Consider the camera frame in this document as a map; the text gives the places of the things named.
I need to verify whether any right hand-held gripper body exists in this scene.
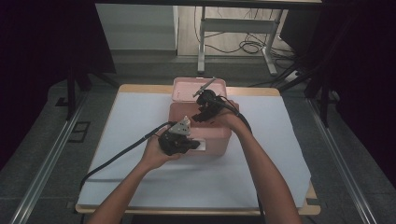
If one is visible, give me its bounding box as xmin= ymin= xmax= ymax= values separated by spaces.
xmin=192 ymin=77 xmax=224 ymax=116

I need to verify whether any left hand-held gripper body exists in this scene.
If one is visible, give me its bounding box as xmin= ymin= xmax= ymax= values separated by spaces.
xmin=158 ymin=115 xmax=191 ymax=157

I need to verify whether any pink plastic lidded box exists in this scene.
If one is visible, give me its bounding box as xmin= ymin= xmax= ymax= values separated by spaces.
xmin=168 ymin=77 xmax=240 ymax=158

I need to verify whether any person's right hand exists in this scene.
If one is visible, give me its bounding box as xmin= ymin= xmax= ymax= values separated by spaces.
xmin=213 ymin=106 xmax=250 ymax=135

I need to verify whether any person's left hand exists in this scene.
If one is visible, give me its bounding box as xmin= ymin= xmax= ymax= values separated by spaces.
xmin=139 ymin=129 xmax=181 ymax=172

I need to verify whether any white power strip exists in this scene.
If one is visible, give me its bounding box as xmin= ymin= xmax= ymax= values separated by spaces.
xmin=284 ymin=70 xmax=303 ymax=83

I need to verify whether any white cabinet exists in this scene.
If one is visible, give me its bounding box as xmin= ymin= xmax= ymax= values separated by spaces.
xmin=94 ymin=3 xmax=179 ymax=51

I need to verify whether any black metal stand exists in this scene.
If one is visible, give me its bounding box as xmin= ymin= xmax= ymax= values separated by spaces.
xmin=64 ymin=62 xmax=120 ymax=121
xmin=274 ymin=62 xmax=332 ymax=129

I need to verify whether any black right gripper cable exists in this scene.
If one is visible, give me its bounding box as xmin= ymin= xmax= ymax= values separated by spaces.
xmin=214 ymin=95 xmax=266 ymax=224

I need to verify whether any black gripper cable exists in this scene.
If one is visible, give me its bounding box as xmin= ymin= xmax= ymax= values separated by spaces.
xmin=214 ymin=95 xmax=266 ymax=224
xmin=79 ymin=120 xmax=177 ymax=191

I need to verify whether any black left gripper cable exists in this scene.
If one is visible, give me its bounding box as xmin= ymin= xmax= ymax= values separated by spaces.
xmin=79 ymin=120 xmax=177 ymax=191

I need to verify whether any tangle of black floor cables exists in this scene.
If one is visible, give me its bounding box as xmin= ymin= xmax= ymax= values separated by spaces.
xmin=194 ymin=7 xmax=297 ymax=61

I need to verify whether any white metal desk frame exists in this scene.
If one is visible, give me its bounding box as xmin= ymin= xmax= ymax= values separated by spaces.
xmin=197 ymin=6 xmax=286 ymax=77

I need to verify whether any aluminium floor rail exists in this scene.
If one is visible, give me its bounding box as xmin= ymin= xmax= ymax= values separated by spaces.
xmin=8 ymin=92 xmax=90 ymax=224
xmin=306 ymin=96 xmax=378 ymax=224

